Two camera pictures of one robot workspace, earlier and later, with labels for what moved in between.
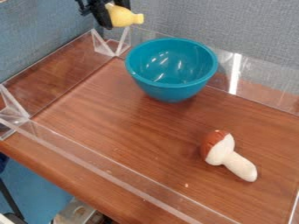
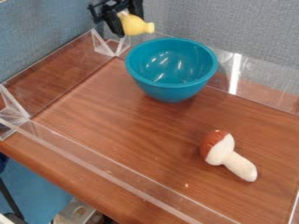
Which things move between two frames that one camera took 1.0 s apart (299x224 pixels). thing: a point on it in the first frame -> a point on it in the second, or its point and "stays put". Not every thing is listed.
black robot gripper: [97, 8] -> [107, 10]
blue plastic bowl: [172, 67] stays put
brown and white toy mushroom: [217, 150] stays put
